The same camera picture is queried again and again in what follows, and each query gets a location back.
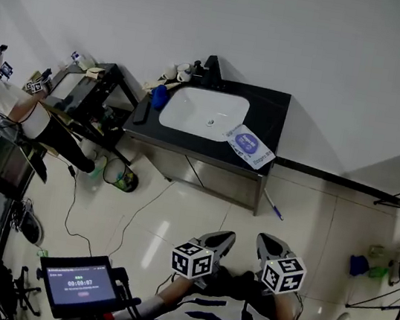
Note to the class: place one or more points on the black tablet with timer screen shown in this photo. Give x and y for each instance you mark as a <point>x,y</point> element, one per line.
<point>81,281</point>

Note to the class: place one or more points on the blue and white packet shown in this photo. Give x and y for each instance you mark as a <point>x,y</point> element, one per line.
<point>249,145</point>

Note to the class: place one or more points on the beige brush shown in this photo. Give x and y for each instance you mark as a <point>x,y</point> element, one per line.
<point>159,85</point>

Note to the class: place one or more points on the white spray bottle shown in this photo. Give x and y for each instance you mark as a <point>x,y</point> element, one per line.
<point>80,58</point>

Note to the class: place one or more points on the black faucet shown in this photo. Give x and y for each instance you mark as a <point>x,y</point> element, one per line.
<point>211,70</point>

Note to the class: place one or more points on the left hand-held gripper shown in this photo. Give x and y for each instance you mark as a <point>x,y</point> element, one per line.
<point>191,261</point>

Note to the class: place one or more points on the grey vanity cabinet black countertop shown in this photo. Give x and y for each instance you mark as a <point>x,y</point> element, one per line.
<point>200,155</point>

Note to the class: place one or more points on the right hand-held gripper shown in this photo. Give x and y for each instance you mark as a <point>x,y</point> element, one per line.
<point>285,276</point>

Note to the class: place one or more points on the person's left forearm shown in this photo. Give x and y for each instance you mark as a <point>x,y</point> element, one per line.
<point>175,291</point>

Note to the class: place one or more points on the white sink basin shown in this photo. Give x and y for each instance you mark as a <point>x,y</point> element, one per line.
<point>200,112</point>

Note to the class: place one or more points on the person's black trousers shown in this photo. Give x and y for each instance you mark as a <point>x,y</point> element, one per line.
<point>240,286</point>

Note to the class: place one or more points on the person's right forearm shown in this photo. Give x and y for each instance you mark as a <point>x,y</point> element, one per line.
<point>285,312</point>

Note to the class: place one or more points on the black phone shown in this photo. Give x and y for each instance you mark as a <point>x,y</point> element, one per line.
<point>142,112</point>

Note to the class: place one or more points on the blue bag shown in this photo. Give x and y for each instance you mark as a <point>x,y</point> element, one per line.
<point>358,265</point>

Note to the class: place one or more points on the black waste bin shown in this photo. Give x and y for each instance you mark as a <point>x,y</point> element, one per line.
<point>121,179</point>

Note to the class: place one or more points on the black and white shoe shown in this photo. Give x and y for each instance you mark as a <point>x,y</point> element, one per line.
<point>32,225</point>

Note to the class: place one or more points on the black soap dispenser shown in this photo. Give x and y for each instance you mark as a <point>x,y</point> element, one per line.
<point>198,68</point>

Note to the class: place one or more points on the white cup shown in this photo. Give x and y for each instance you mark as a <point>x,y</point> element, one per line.
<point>170,71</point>
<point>184,72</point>

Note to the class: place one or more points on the black metal rack table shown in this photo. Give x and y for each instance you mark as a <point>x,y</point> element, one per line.
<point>102,87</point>

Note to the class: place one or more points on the blue and white pen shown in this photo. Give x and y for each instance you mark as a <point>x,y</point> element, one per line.
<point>273,205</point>

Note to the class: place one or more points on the blue cloth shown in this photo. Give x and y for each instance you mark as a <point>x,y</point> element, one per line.
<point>159,96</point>

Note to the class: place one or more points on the green bottle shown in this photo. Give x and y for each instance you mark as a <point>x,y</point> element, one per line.
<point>378,272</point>

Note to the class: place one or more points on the black glass desk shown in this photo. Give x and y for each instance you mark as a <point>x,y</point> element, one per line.
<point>4,162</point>

